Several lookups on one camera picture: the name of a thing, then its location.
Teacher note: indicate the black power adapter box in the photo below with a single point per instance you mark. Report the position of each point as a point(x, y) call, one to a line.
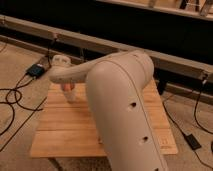
point(35, 71)

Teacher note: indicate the wooden table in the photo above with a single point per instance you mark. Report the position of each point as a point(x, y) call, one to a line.
point(68, 130)

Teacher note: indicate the orange pepper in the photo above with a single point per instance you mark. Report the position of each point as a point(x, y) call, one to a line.
point(67, 87)

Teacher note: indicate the black power brick right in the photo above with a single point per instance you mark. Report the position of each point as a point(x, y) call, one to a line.
point(192, 142)

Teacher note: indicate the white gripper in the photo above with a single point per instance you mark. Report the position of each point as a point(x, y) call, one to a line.
point(67, 83)

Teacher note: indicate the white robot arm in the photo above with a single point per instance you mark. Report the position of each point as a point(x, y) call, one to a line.
point(113, 86)

